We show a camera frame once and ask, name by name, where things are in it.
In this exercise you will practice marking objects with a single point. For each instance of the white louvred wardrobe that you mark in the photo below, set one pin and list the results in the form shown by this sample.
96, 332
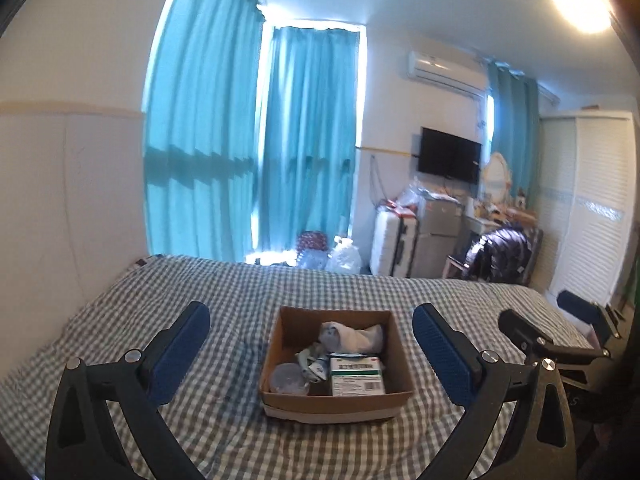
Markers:
590, 210

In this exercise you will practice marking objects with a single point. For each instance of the grey-green plastic packets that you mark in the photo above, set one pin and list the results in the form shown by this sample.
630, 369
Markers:
312, 362

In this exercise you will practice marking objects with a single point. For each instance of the checked bed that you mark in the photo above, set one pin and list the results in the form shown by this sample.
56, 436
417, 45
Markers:
235, 290

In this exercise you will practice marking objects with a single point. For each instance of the cardboard box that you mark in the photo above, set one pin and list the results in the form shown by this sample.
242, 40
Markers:
395, 360

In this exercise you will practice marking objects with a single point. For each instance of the silver small fridge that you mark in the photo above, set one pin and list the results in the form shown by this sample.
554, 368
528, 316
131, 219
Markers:
437, 240

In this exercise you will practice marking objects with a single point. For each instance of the wide blue curtain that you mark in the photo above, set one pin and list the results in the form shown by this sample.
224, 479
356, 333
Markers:
200, 135

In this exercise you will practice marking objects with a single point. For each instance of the white suitcase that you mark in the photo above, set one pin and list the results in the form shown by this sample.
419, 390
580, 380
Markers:
392, 242

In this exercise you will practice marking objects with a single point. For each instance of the white plastic bag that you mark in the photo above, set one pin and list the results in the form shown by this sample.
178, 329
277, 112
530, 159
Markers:
345, 257

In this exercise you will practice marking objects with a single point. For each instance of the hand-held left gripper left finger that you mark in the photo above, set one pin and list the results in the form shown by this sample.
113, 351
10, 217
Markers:
180, 355

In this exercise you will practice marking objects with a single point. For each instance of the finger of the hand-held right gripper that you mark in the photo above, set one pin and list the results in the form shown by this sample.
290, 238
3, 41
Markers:
520, 329
580, 305

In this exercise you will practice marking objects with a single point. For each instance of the black wall television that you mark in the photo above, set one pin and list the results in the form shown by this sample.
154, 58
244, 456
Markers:
450, 156

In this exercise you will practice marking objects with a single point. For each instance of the oval white mirror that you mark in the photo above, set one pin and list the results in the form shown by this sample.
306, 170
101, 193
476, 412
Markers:
497, 177

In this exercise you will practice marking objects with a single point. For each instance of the ceiling light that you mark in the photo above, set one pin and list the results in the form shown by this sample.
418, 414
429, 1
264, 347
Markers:
580, 5

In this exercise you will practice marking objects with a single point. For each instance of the white air conditioner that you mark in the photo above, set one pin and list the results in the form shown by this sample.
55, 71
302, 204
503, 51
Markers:
445, 72

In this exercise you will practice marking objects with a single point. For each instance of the dark patterned bag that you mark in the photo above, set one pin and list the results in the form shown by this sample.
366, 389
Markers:
312, 241

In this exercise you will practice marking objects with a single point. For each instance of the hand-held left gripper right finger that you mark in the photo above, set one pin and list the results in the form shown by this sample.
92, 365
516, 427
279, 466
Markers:
442, 355

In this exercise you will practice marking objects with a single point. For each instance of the white dressing table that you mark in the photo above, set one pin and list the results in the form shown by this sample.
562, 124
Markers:
500, 217

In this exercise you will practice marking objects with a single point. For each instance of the clear plastic bag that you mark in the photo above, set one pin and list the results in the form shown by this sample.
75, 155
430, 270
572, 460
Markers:
412, 195

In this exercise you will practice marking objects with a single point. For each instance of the clear plastic swab container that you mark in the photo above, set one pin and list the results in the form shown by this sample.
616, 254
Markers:
287, 380

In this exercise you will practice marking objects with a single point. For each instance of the narrow blue curtain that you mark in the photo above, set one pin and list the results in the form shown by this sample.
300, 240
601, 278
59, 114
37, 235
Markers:
517, 135

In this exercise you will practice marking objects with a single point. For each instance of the wooden chair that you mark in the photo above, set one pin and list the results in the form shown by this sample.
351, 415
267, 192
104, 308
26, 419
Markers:
456, 266

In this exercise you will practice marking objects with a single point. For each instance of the green medicine box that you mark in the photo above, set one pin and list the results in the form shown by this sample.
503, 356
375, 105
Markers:
357, 375

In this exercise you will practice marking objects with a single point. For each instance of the dark shiny jacket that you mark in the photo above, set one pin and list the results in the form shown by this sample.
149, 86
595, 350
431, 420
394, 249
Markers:
500, 255

